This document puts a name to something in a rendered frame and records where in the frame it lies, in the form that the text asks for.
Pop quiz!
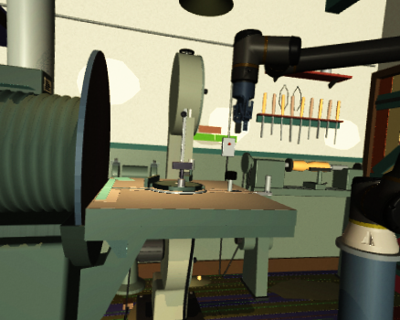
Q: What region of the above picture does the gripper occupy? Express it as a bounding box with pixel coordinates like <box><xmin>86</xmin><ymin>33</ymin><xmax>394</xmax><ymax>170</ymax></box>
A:
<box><xmin>232</xmin><ymin>78</ymin><xmax>257</xmax><ymax>133</ymax></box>

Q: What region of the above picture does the tan handled chisel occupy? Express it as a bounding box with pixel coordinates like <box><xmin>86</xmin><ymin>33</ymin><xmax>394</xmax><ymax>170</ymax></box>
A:
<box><xmin>269</xmin><ymin>92</ymin><xmax>278</xmax><ymax>136</ymax></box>
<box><xmin>326</xmin><ymin>99</ymin><xmax>333</xmax><ymax>139</ymax></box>
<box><xmin>308</xmin><ymin>97</ymin><xmax>315</xmax><ymax>141</ymax></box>
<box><xmin>289</xmin><ymin>95</ymin><xmax>296</xmax><ymax>138</ymax></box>

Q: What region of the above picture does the green workbench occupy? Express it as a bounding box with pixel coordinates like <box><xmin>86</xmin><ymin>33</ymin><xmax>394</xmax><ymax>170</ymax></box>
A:
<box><xmin>268</xmin><ymin>187</ymin><xmax>353</xmax><ymax>261</ymax></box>

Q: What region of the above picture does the green rectangular box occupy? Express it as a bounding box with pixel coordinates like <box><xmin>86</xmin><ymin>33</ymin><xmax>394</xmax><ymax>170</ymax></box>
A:
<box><xmin>121</xmin><ymin>164</ymin><xmax>150</xmax><ymax>178</ymax></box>

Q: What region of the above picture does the white pendant switch box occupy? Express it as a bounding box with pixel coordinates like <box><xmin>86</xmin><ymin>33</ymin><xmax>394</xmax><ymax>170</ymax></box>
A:
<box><xmin>221</xmin><ymin>135</ymin><xmax>237</xmax><ymax>158</ymax></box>

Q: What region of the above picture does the red wall shelf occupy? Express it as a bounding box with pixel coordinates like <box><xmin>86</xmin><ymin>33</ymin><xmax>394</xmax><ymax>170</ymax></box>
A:
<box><xmin>299</xmin><ymin>69</ymin><xmax>353</xmax><ymax>89</ymax></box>

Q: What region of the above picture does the green wall shelf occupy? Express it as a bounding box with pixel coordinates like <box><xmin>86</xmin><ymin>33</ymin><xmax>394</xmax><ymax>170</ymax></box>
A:
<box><xmin>193</xmin><ymin>132</ymin><xmax>238</xmax><ymax>144</ymax></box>

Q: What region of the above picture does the green band saw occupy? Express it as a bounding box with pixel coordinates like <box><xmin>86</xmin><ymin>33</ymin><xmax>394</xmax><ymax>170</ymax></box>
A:
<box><xmin>151</xmin><ymin>48</ymin><xmax>208</xmax><ymax>320</ymax></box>

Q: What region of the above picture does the grey dust extraction pipe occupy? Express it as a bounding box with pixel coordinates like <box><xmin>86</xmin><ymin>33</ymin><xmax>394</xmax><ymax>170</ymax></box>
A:
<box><xmin>5</xmin><ymin>0</ymin><xmax>56</xmax><ymax>72</ymax></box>

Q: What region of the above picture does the green wood lathe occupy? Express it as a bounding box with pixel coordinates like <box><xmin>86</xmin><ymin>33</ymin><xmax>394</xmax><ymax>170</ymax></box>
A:
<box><xmin>240</xmin><ymin>151</ymin><xmax>366</xmax><ymax>197</ymax></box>

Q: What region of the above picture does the green and red chisel rack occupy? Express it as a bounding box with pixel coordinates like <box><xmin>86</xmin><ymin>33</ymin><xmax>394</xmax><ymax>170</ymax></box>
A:
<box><xmin>255</xmin><ymin>112</ymin><xmax>345</xmax><ymax>130</ymax></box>

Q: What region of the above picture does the thin grey pendant cable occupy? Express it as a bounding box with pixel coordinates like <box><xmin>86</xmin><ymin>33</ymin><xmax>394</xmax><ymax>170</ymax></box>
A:
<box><xmin>226</xmin><ymin>82</ymin><xmax>234</xmax><ymax>138</ymax></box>

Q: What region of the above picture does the dark green ceiling beam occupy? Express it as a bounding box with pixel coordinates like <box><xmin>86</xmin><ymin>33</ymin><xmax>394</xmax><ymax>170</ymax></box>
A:
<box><xmin>324</xmin><ymin>0</ymin><xmax>362</xmax><ymax>15</ymax></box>

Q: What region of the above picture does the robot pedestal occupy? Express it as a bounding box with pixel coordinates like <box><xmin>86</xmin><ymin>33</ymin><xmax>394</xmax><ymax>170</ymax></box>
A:
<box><xmin>334</xmin><ymin>236</ymin><xmax>400</xmax><ymax>320</ymax></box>

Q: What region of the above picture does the black cable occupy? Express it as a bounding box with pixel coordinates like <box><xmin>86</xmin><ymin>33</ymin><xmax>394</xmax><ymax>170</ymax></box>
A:
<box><xmin>182</xmin><ymin>238</ymin><xmax>196</xmax><ymax>320</ymax></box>

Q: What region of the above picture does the black expansion knob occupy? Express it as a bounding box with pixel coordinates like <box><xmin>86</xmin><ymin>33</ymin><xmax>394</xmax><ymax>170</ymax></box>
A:
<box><xmin>225</xmin><ymin>170</ymin><xmax>238</xmax><ymax>193</ymax></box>

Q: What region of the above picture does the brown shelf unit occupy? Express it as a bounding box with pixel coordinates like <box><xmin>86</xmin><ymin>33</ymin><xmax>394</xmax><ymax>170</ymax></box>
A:
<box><xmin>362</xmin><ymin>60</ymin><xmax>400</xmax><ymax>297</ymax></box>

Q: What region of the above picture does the dark sanding disc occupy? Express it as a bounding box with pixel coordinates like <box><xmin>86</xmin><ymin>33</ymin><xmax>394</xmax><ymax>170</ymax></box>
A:
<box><xmin>74</xmin><ymin>49</ymin><xmax>112</xmax><ymax>228</ymax></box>

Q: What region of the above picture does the green duct box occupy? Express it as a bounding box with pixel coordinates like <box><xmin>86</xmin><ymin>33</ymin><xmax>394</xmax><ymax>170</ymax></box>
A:
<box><xmin>0</xmin><ymin>63</ymin><xmax>55</xmax><ymax>97</ymax></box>

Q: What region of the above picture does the dark ceiling lamp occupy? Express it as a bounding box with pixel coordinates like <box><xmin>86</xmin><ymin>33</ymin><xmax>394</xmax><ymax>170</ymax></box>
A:
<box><xmin>178</xmin><ymin>0</ymin><xmax>235</xmax><ymax>16</ymax></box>

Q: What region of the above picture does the yellow wooden turning blank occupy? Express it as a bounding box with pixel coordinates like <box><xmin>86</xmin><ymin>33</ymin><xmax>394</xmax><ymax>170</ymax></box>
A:
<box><xmin>291</xmin><ymin>159</ymin><xmax>332</xmax><ymax>173</ymax></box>

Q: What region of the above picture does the yellow handled chisel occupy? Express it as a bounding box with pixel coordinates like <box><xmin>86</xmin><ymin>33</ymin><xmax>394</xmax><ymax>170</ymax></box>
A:
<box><xmin>334</xmin><ymin>99</ymin><xmax>342</xmax><ymax>145</ymax></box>
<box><xmin>299</xmin><ymin>96</ymin><xmax>307</xmax><ymax>145</ymax></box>
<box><xmin>279</xmin><ymin>93</ymin><xmax>287</xmax><ymax>142</ymax></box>
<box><xmin>317</xmin><ymin>98</ymin><xmax>324</xmax><ymax>140</ymax></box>
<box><xmin>261</xmin><ymin>91</ymin><xmax>268</xmax><ymax>138</ymax></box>

